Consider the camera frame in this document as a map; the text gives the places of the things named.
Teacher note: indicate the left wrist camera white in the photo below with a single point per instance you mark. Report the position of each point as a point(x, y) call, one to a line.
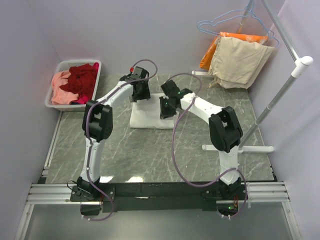
point(132, 69)

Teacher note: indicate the beige hanging garment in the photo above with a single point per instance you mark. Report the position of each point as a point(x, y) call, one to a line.
point(237, 63)

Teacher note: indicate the aluminium black mounting rail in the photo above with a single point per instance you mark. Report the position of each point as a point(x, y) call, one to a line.
point(156, 196)

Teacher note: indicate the orange hanging garment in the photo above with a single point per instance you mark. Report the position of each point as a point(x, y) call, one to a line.
point(207, 58)

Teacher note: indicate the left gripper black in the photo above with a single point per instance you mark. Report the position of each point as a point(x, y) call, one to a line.
point(145, 95)

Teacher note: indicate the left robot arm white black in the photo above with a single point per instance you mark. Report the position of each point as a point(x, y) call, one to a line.
point(98, 123)

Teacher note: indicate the silver white clothes rack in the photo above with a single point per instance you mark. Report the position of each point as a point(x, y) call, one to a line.
point(294, 119)

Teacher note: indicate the white floral print t-shirt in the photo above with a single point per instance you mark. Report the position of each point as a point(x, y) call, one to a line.
point(145, 114)

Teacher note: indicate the blue wire hanger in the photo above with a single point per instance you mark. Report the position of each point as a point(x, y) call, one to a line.
point(269, 33)
point(220, 20)

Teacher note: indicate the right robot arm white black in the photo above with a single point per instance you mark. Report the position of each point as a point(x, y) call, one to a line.
point(224, 129)

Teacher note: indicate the white plastic laundry basket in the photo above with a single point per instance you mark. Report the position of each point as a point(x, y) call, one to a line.
point(59, 99)

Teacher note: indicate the dark red garment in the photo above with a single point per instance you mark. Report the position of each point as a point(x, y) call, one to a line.
point(68, 87)

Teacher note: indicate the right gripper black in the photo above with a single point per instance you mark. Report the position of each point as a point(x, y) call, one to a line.
point(164, 113)

